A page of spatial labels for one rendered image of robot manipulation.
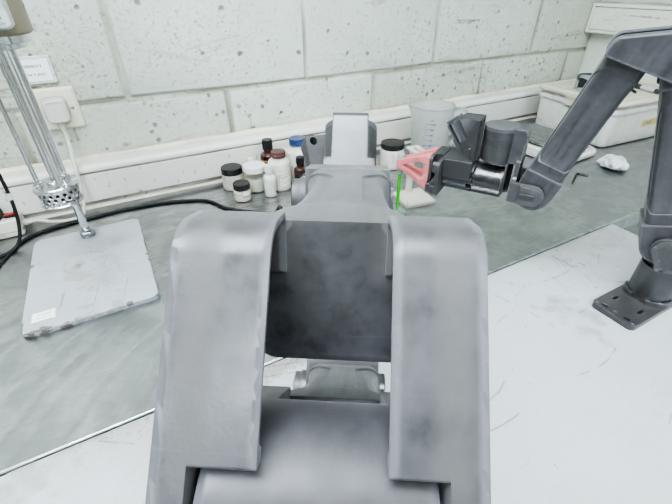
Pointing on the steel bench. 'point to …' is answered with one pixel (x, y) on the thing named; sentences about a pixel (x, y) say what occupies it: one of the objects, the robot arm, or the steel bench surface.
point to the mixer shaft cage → (47, 189)
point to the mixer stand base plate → (87, 277)
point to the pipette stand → (415, 188)
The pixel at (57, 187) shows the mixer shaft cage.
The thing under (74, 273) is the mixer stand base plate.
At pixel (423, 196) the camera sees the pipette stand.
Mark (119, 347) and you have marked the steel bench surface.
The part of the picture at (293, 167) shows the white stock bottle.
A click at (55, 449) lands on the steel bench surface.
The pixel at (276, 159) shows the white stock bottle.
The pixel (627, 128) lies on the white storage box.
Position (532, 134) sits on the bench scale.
